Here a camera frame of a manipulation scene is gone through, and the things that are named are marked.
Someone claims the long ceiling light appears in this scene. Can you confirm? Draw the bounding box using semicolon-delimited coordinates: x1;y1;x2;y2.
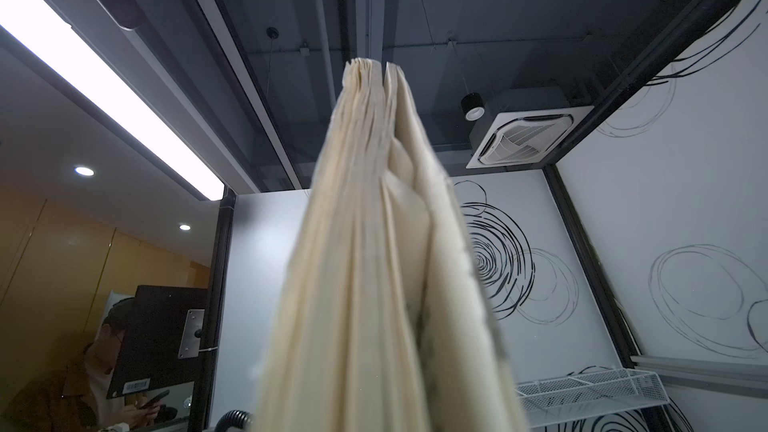
1;0;225;201

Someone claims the seated person in background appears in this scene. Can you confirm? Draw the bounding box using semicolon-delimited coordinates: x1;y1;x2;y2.
1;298;164;431

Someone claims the ceiling air conditioner cassette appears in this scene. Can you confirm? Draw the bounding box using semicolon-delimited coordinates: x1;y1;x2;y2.
467;87;593;169

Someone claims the dark blue book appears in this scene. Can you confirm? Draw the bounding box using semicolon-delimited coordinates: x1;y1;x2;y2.
251;58;529;431

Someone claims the black monitor back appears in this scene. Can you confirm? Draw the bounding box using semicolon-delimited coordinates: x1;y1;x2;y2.
107;285;207;399

